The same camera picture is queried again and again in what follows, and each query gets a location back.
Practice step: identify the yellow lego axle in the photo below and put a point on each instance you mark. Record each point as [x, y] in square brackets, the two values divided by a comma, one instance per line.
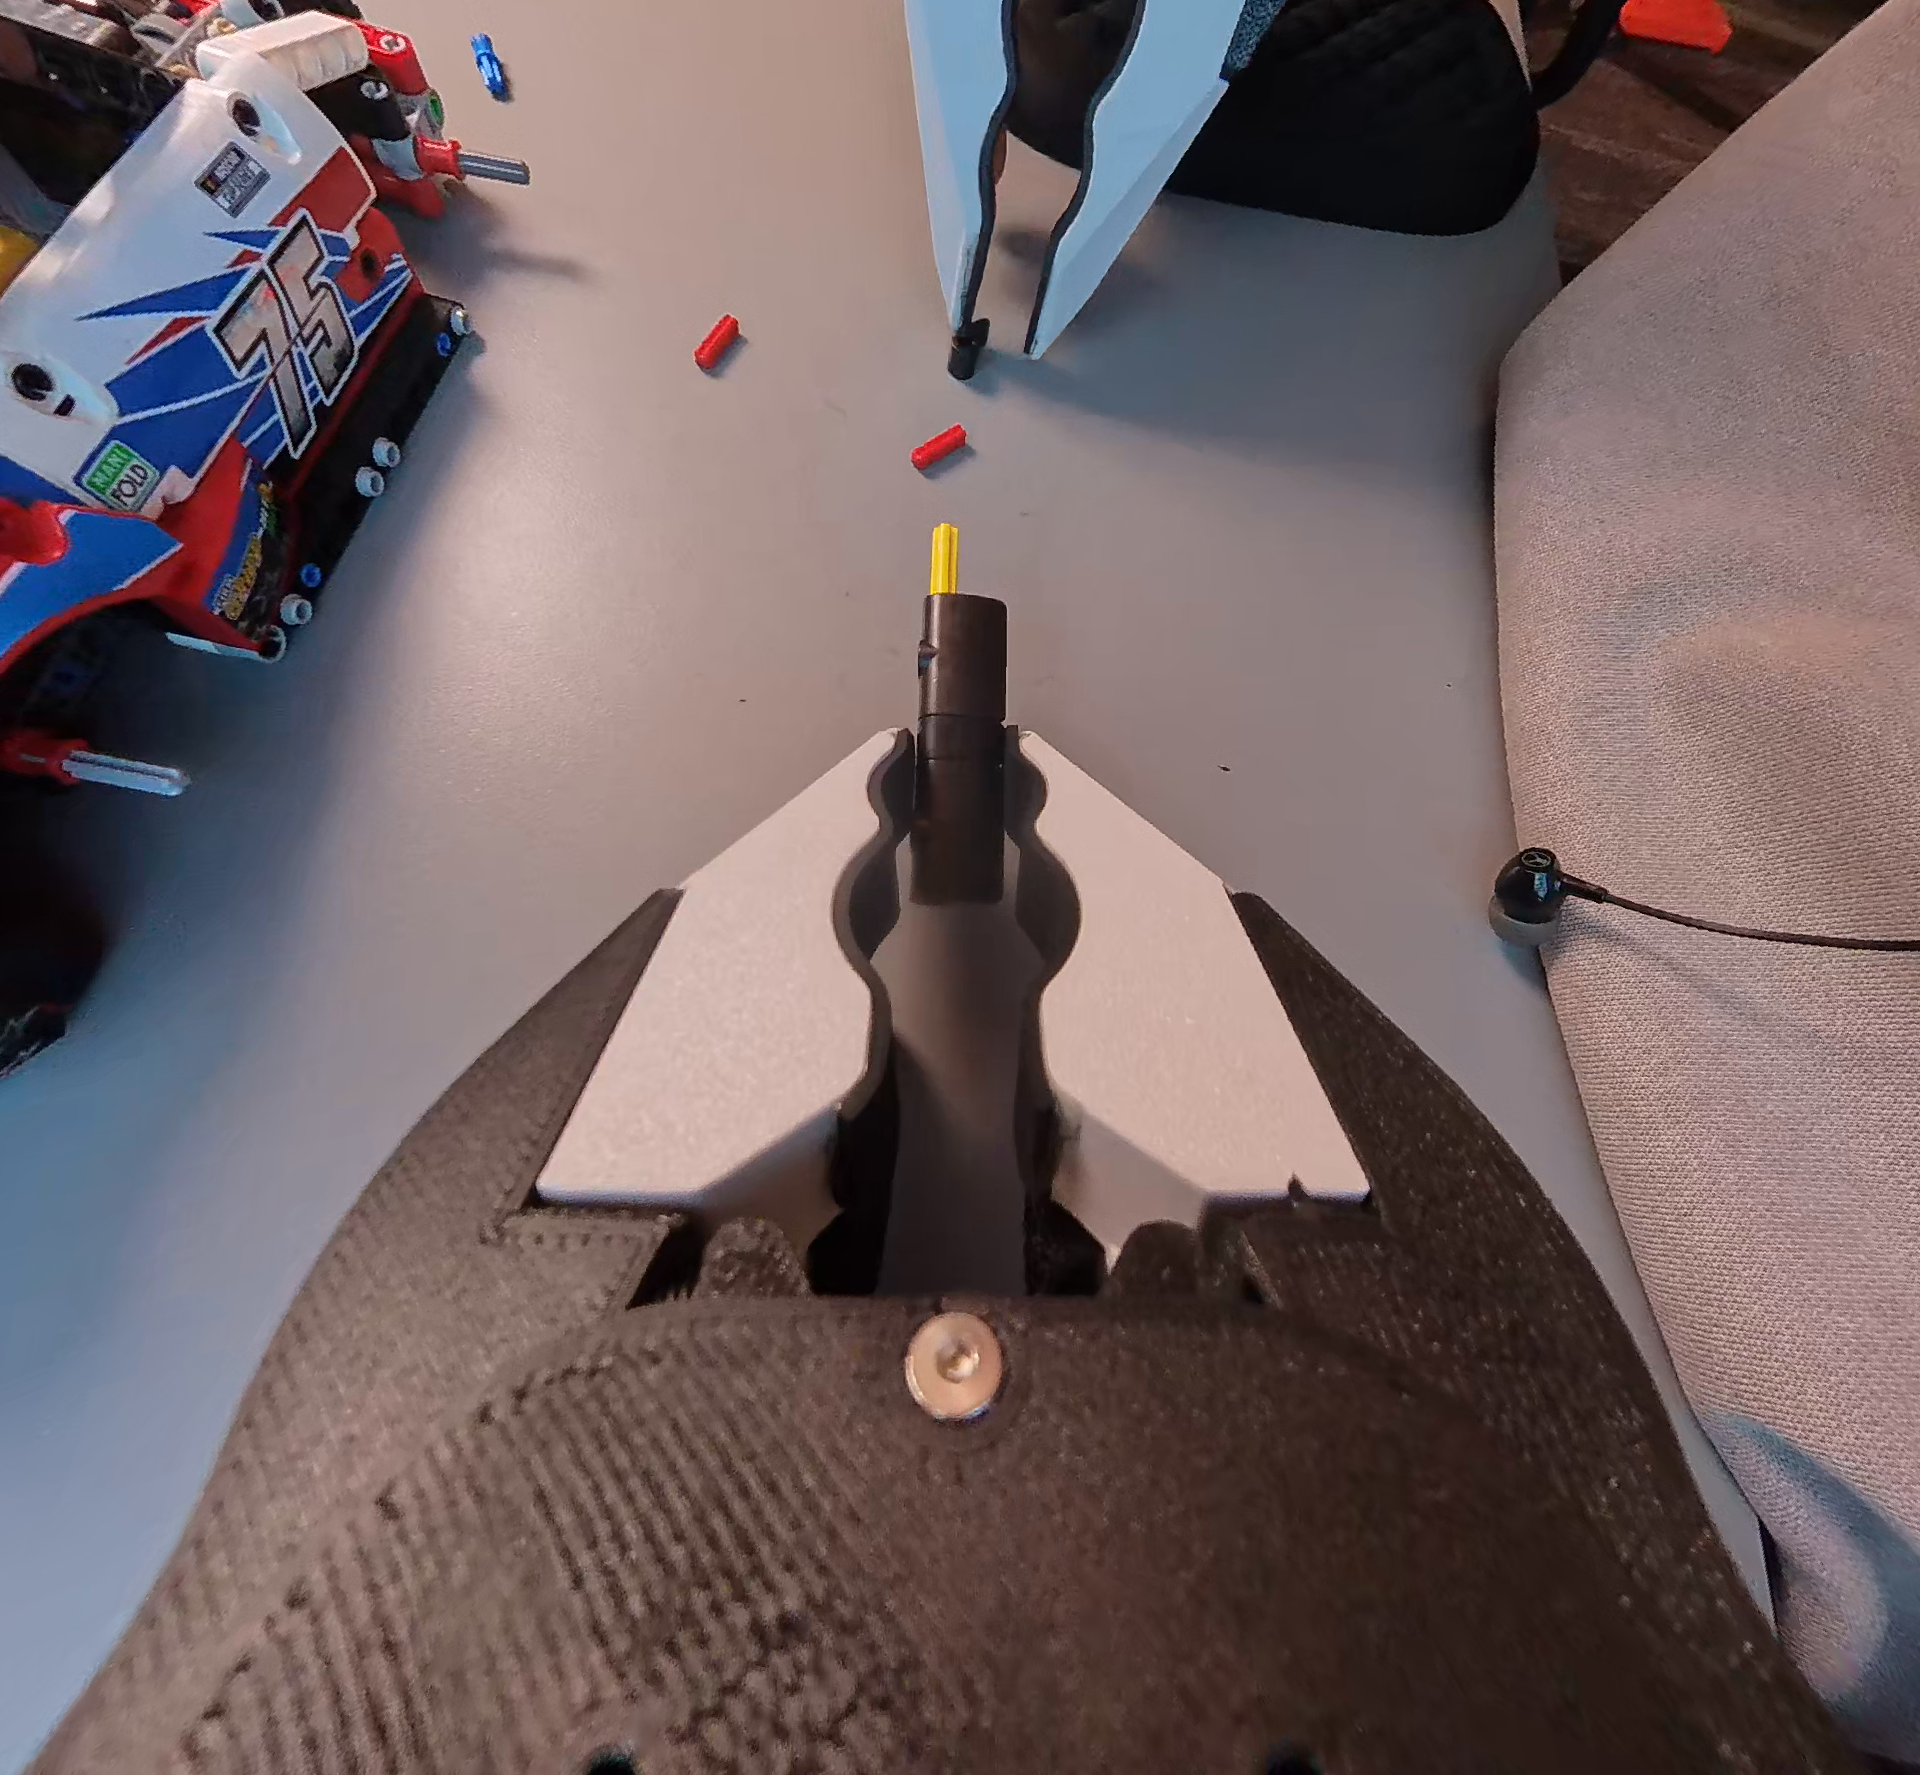
[944, 555]

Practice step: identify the small black lego bush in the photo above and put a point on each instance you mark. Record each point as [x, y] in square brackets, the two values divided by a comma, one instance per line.
[967, 350]

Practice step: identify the red white blue lego car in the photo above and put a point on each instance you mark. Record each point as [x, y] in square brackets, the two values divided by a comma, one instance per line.
[196, 350]

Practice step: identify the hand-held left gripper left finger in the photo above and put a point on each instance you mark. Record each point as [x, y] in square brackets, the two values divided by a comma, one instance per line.
[720, 1039]

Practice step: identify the blue lego pin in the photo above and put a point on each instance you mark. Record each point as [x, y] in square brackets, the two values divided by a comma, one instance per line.
[488, 63]

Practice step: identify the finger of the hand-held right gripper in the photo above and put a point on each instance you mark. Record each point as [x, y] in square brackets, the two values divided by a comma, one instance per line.
[952, 6]
[1201, 6]

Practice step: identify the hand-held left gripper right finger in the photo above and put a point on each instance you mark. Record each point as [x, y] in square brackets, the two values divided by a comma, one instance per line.
[1184, 1039]

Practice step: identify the black lego cylinder piece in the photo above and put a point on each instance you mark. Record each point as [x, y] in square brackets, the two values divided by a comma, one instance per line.
[960, 756]

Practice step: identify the black earbud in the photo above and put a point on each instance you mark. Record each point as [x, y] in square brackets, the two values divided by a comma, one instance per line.
[1526, 890]

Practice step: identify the red lego pin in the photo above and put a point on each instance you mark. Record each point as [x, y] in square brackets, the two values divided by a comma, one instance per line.
[715, 339]
[935, 446]

